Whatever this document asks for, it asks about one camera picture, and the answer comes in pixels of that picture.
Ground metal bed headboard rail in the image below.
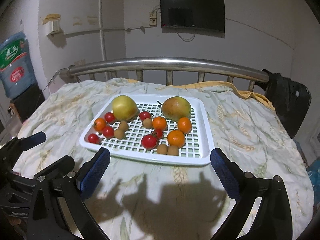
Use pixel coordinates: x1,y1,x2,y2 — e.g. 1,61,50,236
58,57,269,92

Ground brown longan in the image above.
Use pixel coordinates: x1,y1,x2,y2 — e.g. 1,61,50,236
114,129,125,140
156,144,168,155
167,145,179,156
118,121,129,132
143,118,152,129

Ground wall power socket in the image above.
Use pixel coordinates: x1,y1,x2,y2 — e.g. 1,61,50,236
149,11,157,27

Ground red cherry tomato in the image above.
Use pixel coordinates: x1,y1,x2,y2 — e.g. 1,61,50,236
152,129,163,140
141,134,158,150
104,112,116,124
87,133,100,144
139,111,151,121
101,125,114,139

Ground yellow-green pear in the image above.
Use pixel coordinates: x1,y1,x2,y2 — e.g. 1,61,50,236
111,95,138,121

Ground yellow blanket edge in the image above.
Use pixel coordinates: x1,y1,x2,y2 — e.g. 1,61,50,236
119,78,275,112

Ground red-green pear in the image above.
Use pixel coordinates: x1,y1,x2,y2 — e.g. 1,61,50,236
157,96,191,122

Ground small tangerine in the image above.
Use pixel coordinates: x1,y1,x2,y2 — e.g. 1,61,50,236
93,118,106,132
152,116,167,131
177,117,192,134

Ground large orange tangerine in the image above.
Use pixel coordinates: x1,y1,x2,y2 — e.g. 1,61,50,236
167,130,185,148

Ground white wall switch box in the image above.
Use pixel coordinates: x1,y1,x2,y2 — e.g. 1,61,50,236
42,14,61,36

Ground wall-mounted black television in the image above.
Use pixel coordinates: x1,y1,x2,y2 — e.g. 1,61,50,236
160,0,225,33

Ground black water dispenser stand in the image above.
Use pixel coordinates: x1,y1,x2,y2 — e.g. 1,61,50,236
9,84,45,123

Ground blue water jug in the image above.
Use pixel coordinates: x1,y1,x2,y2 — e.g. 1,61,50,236
0,32,37,99

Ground white perforated plastic tray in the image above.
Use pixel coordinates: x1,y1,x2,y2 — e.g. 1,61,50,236
79,96,215,166

